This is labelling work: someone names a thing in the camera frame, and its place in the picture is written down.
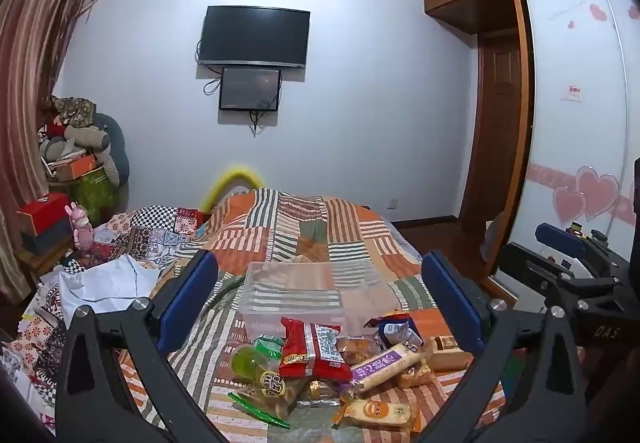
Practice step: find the floral checkered quilt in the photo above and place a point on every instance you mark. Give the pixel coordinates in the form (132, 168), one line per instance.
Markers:
(145, 233)

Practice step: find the blue snack packet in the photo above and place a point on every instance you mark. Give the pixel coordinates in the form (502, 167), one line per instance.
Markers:
(395, 330)

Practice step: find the small black wall monitor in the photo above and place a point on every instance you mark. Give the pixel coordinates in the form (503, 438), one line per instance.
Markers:
(249, 89)

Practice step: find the red white door sticker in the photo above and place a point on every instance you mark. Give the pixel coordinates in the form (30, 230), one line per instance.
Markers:
(575, 91)

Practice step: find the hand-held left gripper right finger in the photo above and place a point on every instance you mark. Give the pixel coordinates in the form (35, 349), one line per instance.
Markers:
(450, 298)

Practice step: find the white heart-print wardrobe door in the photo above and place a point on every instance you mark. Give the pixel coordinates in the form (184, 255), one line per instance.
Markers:
(570, 148)

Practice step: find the orange cardboard box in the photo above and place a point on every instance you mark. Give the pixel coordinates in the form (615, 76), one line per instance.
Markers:
(75, 168)

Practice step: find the white cloth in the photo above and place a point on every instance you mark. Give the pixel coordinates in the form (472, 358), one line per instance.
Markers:
(110, 285)

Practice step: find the red snack packet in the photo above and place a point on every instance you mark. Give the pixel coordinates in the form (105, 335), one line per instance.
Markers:
(305, 348)

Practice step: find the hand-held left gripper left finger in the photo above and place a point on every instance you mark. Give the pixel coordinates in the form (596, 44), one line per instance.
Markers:
(187, 298)

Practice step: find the pink rabbit toy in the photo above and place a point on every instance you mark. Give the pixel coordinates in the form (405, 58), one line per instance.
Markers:
(82, 228)

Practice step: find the green patterned bag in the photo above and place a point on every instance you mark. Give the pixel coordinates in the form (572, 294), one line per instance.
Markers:
(97, 193)

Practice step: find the striped patchwork blanket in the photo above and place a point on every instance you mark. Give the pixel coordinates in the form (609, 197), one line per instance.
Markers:
(310, 233)

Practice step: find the brown snack box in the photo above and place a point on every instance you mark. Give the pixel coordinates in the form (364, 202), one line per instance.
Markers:
(450, 353)

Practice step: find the clear yellow biscuit packet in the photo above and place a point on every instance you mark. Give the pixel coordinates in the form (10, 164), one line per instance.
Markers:
(372, 414)

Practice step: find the red box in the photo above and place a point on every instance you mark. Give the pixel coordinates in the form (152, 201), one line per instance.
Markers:
(42, 210)

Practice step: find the purple white long packet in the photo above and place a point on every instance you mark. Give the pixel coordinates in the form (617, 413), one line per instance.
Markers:
(385, 365)

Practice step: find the striped brown curtain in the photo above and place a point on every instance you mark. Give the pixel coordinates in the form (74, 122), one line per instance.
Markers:
(35, 73)

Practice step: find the grey blue bag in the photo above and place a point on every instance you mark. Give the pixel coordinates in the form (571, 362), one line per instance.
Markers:
(492, 238)

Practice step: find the black wall television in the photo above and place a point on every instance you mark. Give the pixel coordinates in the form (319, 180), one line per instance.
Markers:
(252, 35)

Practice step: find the clear plastic storage box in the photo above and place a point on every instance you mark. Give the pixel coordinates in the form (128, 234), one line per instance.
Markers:
(300, 293)

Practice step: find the grey plush toy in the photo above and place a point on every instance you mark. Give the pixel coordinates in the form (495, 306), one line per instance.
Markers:
(107, 143)

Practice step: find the yellow foam tube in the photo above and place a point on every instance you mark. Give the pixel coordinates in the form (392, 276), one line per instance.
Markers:
(235, 173)

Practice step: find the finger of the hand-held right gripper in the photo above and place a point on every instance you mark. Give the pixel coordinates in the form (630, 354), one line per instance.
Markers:
(560, 238)
(530, 263)

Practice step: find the golden pastry packet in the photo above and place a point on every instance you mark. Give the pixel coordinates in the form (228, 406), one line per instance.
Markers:
(359, 349)

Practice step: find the dark patterned cloth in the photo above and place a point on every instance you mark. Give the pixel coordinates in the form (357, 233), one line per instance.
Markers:
(75, 109)

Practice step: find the clear packet round yellow label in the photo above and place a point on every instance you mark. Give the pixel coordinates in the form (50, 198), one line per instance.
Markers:
(272, 390)

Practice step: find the brown wooden door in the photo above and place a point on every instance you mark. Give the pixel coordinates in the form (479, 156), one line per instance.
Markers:
(495, 133)

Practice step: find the dark grey box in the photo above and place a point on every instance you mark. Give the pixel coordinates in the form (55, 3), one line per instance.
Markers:
(47, 237)

